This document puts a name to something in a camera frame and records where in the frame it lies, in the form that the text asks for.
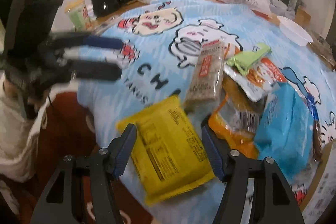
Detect brown grain bar packet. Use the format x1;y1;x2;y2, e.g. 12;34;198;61
184;39;224;109

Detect cream sleeve forearm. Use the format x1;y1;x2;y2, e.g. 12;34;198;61
1;75;43;216

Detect orange white snack packet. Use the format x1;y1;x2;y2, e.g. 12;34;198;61
224;57;287;102

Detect orange clear snack bag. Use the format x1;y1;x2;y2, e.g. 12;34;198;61
209;76;260;159

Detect blue snack packet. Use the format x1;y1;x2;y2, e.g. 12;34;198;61
253;83;313;181

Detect cardboard box with labels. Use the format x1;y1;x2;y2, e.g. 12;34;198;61
299;140;335;223

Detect yellow cracker packet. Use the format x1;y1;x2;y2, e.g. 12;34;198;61
116;96;214;205

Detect blue cartoon tablecloth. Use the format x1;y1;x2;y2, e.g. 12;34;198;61
77;0;335;146

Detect green Alpenliebe candy pack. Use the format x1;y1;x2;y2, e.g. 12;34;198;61
226;43;271;76

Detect brown chocolate bar packet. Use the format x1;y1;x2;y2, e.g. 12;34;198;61
306;93;322;162

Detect white plastic bowl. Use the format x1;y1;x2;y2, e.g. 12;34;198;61
277;15;313;47

